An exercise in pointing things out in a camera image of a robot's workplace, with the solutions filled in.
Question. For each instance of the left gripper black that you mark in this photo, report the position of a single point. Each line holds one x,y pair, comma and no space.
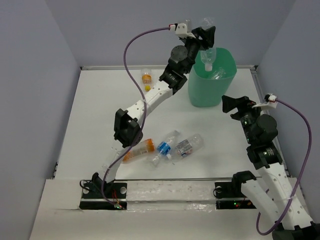
205,35

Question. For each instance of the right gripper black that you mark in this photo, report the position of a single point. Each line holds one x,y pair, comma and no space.
243,103

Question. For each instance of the clear bottle white cap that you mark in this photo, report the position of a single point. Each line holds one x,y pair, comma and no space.
208,56

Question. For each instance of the clear bottle blue-ringed cap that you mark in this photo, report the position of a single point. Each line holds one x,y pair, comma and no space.
217,74

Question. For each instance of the small bottle orange label yellow cap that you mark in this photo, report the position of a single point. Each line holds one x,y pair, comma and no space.
146,77

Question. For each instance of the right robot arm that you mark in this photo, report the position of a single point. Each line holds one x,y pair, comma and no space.
281,213

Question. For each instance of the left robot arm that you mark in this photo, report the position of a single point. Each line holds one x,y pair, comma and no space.
129,123

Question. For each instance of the green plastic bin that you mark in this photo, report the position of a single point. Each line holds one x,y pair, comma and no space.
205,92

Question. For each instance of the clear bottle white printed label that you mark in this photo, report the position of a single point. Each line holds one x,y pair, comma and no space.
186,147

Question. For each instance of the crushed bottle blue label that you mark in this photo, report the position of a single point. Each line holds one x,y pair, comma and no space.
165,149

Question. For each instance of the large orange label bottle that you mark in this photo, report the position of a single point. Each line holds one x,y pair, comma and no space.
144,147

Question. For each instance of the white foam strip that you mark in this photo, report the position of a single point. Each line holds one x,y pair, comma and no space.
170,191

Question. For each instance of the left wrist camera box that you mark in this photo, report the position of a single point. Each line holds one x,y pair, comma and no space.
183,28

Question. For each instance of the aluminium back rail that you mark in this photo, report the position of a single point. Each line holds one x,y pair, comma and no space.
139,67

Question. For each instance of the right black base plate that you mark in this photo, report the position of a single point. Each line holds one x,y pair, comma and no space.
228,198

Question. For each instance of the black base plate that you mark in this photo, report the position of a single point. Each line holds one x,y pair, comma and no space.
228,198
113,200

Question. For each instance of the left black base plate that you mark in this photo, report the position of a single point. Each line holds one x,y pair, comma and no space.
113,200

